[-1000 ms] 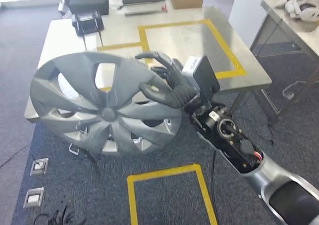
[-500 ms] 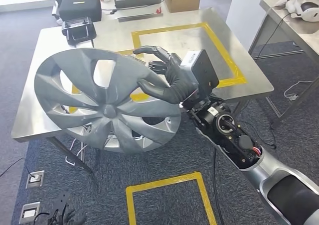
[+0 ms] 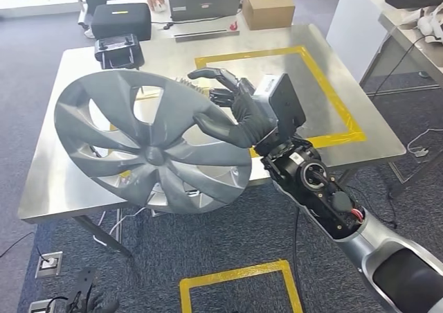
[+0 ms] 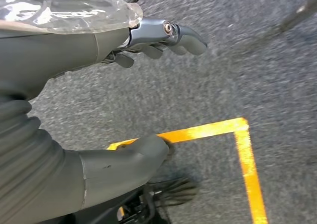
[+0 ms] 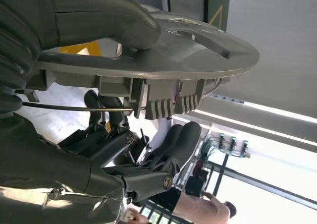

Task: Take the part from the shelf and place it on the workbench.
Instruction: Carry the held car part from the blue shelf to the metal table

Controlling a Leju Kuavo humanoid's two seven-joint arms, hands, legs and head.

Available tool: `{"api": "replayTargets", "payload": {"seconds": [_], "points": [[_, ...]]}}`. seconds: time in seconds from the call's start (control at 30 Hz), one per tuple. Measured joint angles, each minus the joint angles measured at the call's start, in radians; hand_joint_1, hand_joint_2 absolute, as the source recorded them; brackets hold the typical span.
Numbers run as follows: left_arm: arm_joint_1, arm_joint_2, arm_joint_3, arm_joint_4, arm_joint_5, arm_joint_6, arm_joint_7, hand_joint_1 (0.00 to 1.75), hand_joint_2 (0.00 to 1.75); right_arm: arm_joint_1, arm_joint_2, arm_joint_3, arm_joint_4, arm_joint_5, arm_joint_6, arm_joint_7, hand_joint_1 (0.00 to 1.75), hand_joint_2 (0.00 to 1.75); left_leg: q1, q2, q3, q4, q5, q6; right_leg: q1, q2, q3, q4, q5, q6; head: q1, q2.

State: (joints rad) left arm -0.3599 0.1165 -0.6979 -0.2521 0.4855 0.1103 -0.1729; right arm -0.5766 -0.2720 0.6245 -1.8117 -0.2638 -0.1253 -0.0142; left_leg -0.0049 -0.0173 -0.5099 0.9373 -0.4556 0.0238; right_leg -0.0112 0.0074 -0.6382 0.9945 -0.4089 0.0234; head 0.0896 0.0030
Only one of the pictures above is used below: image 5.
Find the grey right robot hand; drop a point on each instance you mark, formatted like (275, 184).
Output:
(49, 183)

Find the black device with teal lights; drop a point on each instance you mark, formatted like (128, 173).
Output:
(195, 184)

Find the person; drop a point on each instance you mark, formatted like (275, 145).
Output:
(203, 211)

